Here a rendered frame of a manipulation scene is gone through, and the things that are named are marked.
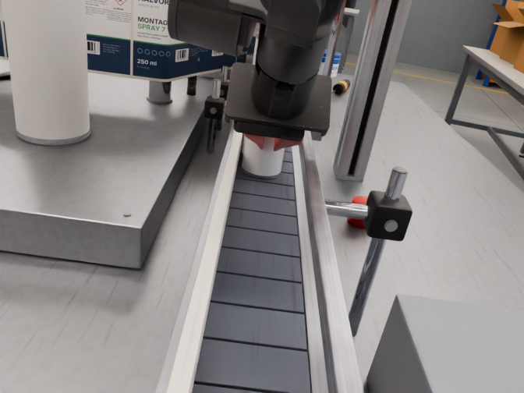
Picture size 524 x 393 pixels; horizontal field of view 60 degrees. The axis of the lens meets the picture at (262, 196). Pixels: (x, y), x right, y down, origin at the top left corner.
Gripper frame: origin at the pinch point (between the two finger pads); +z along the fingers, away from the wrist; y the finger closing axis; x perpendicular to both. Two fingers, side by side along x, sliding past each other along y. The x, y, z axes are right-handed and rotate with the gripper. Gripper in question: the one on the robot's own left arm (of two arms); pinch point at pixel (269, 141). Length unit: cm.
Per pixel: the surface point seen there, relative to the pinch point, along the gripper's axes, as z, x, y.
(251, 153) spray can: 2.8, 0.3, 1.9
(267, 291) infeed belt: -8.6, 19.2, -0.8
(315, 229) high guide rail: -16.9, 16.4, -2.8
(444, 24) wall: 479, -549, -286
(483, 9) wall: 448, -560, -337
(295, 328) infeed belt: -11.1, 22.2, -2.9
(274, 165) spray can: 3.7, 1.1, -1.1
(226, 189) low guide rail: -4.6, 8.8, 4.0
